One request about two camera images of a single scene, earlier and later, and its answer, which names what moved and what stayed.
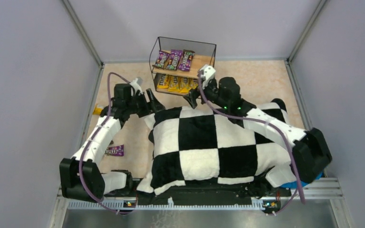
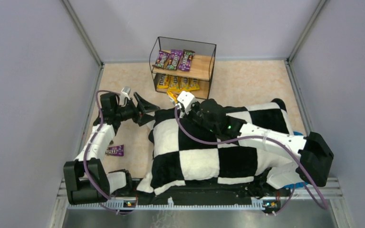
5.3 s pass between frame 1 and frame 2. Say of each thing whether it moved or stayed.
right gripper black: moved
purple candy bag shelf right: stayed
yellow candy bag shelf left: stayed
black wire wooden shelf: stayed
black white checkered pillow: stayed
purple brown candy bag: stayed
